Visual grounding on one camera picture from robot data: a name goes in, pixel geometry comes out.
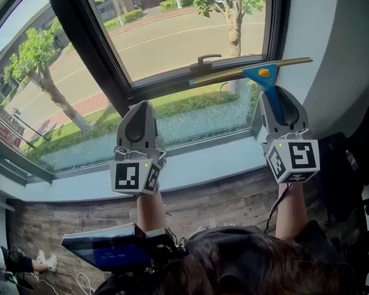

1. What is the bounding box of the leaning street tree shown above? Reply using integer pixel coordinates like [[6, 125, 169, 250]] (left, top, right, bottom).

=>
[[2, 28, 95, 140]]

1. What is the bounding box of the narrow fixed glass pane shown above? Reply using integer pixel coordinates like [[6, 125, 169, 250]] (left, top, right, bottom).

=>
[[153, 81, 262, 150]]

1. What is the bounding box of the pruned street tree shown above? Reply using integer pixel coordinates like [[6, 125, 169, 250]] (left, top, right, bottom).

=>
[[181, 0, 267, 95]]

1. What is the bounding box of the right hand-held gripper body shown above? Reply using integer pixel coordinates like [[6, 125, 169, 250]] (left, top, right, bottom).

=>
[[260, 128, 321, 184]]

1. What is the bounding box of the black window handle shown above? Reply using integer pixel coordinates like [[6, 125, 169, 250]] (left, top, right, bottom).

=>
[[189, 53, 223, 73]]

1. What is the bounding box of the black monitor with blue screen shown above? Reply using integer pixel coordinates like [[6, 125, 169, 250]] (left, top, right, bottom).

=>
[[61, 222, 154, 272]]

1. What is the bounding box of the white cable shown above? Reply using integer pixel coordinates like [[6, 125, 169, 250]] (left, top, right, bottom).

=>
[[33, 270, 96, 295]]

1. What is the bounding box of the red banner sign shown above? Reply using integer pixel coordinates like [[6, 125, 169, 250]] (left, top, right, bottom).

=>
[[0, 104, 25, 150]]

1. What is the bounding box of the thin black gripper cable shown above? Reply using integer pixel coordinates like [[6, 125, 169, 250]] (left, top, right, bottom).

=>
[[264, 183, 293, 235]]

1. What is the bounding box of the window with dark frame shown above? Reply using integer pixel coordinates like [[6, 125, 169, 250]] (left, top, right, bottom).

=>
[[0, 0, 293, 186]]

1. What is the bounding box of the black monitor mounting bracket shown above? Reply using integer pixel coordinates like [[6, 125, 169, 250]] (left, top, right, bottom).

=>
[[133, 224, 190, 276]]

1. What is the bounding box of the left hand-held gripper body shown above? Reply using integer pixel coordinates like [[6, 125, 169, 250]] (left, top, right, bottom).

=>
[[109, 146, 167, 195]]

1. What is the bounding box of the person's left forearm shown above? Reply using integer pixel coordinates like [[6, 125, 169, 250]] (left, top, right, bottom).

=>
[[137, 191, 169, 235]]

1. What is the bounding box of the casement window glass pane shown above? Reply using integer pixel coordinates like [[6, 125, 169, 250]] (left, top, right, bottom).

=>
[[79, 0, 268, 83]]

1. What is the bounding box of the blue squeegee with brass blade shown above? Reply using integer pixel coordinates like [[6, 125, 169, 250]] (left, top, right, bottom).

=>
[[189, 57, 314, 127]]

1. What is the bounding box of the person's black shirt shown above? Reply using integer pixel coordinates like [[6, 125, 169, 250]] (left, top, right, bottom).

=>
[[93, 219, 357, 295]]

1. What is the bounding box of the white window sill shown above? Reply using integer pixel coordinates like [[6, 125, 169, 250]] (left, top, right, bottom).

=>
[[0, 135, 267, 202]]

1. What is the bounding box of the black backpack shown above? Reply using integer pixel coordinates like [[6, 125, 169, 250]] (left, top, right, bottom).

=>
[[318, 132, 368, 224]]

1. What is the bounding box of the large fixed glass pane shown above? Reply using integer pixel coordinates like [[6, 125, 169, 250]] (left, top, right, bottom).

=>
[[0, 0, 124, 173]]

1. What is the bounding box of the person's right forearm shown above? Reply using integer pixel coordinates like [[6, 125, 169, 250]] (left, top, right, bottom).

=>
[[275, 181, 310, 241]]

